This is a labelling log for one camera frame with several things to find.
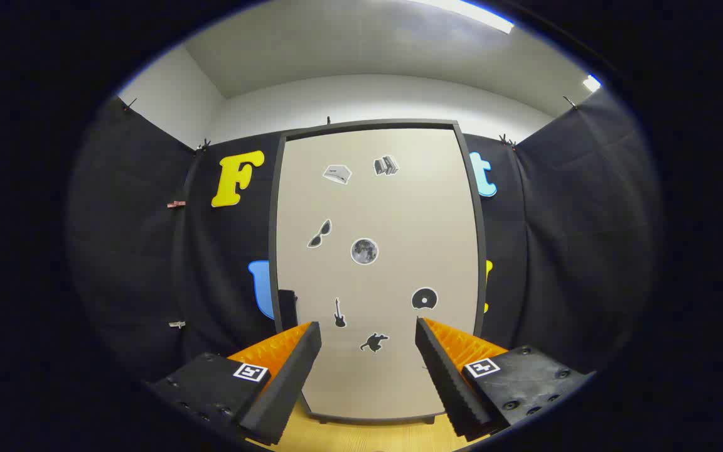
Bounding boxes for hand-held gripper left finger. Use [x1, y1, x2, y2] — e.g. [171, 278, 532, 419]
[147, 321, 323, 447]

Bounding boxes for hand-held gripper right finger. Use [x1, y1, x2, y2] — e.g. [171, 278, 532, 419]
[415, 316, 596, 441]

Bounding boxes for black door handle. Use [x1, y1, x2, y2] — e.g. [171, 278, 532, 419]
[278, 290, 299, 333]

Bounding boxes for beige cabinet door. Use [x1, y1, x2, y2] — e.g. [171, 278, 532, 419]
[276, 129, 480, 421]

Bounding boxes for grey cabinet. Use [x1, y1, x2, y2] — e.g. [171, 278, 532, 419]
[267, 119, 488, 425]

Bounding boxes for black backdrop cloth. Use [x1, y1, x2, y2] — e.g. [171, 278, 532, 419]
[67, 88, 663, 390]

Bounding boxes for long ceiling light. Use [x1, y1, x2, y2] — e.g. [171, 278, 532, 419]
[418, 0, 516, 34]

